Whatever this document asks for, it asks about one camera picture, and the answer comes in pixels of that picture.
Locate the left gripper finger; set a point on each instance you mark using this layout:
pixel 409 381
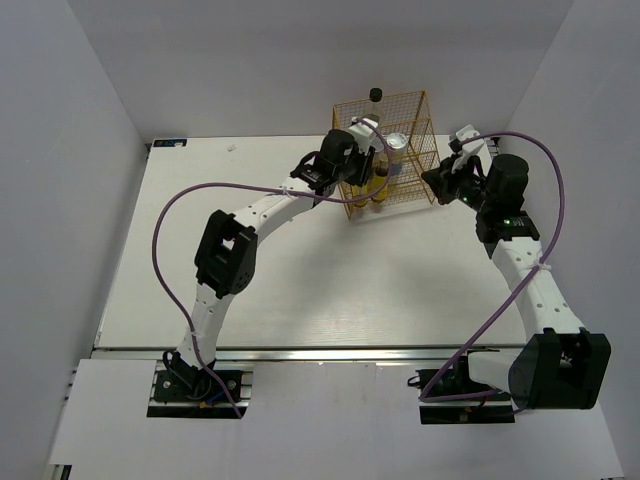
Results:
pixel 358 177
pixel 369 164

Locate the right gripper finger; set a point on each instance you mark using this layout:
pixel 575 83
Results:
pixel 437 180
pixel 453 163

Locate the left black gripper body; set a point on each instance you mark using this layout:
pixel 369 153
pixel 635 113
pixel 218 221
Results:
pixel 349 168

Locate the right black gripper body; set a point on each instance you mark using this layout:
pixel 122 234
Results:
pixel 467 186

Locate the small yellow label bottle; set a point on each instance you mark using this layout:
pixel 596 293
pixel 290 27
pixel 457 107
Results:
pixel 381 187
pixel 359 196

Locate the dark sauce bottle red label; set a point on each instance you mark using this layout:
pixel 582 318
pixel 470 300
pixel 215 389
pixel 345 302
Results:
pixel 374 109

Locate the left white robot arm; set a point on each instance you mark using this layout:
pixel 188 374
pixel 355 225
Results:
pixel 225 259

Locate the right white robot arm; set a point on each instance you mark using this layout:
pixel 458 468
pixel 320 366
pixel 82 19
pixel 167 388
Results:
pixel 562 364

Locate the left blue table sticker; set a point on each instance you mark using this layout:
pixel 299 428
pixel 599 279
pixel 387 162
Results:
pixel 169 143

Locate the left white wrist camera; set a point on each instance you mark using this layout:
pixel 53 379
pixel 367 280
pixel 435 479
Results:
pixel 364 136

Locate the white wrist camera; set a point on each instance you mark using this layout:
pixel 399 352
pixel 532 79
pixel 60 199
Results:
pixel 364 136
pixel 464 144

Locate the yellow wire basket rack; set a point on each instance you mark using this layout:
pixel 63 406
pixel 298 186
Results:
pixel 406 123

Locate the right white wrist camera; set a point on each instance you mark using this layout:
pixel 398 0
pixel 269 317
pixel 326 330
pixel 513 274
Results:
pixel 464 144

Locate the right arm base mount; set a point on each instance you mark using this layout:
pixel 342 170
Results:
pixel 455 399

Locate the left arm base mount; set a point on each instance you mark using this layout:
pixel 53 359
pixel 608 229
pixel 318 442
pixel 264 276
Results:
pixel 183 391

